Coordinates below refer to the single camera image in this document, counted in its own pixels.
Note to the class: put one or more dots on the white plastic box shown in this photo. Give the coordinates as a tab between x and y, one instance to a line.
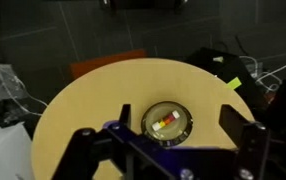
3	153

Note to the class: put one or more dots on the bright green tag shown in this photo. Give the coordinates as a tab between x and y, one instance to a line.
234	83

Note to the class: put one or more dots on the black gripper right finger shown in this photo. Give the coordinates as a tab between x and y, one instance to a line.
254	146

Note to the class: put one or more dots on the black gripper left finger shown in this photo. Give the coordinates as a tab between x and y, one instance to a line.
81	150

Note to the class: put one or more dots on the black bag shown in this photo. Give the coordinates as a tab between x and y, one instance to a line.
231	68

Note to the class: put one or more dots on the pale green tag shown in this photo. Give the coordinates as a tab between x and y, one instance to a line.
218	59

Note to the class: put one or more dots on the bowl with black patterned rim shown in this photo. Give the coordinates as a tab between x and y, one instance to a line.
179	135

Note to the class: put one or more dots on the glue stick with white cap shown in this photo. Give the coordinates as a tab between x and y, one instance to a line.
166	120

